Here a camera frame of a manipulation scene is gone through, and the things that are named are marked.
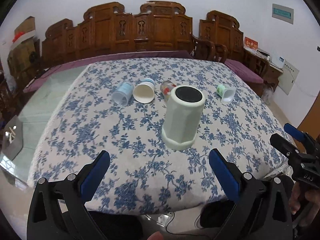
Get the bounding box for large white cup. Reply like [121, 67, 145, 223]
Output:
[162, 85, 206, 151]

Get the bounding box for small green white cup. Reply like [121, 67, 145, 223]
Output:
[216, 84, 236, 103]

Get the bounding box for light blue plastic cup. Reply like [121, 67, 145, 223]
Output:
[111, 82, 134, 107]

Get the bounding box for white paper cup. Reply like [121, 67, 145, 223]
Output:
[132, 78, 155, 103]

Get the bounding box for person's right hand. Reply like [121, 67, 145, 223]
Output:
[289, 182, 319, 219]

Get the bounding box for person's left hand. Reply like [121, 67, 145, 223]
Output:
[147, 231, 164, 240]

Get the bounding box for white electrical panel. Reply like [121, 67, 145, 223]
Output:
[278, 60, 299, 95]

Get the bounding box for wooden side table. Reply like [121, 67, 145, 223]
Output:
[244, 49, 283, 89]

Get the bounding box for purple armchair cushion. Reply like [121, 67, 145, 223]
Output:
[225, 59, 264, 84]

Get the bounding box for red box on side table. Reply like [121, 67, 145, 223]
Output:
[244, 36, 258, 51]

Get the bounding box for carved wooden armchair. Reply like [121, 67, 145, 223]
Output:
[199, 10, 244, 63]

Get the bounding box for blue floral tablecloth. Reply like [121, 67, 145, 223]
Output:
[27, 58, 285, 215]

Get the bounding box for clear glass with red print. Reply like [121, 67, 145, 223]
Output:
[160, 80, 176, 101]

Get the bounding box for purple sofa cushion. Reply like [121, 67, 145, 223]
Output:
[23, 50, 193, 93]

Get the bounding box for cardboard box with red item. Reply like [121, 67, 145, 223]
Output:
[7, 16, 40, 80]

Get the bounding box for carved wooden sofa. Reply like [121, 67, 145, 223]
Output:
[42, 1, 193, 66]

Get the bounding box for green wall sign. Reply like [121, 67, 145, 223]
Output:
[272, 3, 294, 24]

